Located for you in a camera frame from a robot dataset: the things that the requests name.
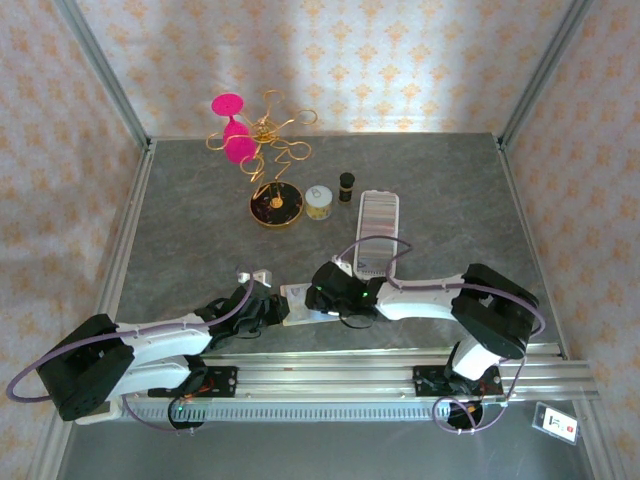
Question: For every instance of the aluminium frame post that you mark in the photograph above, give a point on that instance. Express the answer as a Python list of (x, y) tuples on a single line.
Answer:
[(548, 65), (100, 65)]

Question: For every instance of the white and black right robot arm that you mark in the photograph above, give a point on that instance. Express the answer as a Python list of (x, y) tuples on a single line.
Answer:
[(420, 302)]

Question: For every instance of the small black bottle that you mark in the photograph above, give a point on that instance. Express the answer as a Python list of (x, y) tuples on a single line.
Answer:
[(346, 187)]

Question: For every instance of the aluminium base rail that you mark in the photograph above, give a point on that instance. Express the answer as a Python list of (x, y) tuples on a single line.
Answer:
[(325, 380)]

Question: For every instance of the white label badge red mark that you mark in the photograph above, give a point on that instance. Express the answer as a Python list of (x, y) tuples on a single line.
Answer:
[(555, 422)]

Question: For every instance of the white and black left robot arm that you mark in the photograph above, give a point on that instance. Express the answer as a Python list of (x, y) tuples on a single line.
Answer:
[(165, 340)]

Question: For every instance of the white credit card grey print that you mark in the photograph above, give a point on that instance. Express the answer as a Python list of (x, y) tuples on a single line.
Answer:
[(297, 295)]

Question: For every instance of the small yellow jar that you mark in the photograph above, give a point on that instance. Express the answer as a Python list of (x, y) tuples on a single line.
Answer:
[(318, 200)]

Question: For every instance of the beige card holder wallet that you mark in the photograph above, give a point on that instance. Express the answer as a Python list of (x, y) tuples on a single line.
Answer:
[(295, 315)]

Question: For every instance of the clear plastic card tray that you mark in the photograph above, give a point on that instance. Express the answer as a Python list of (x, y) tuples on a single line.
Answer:
[(377, 215)]

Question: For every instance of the aluminium table edge rail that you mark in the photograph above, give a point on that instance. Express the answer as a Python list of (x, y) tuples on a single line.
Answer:
[(526, 225), (129, 210)]

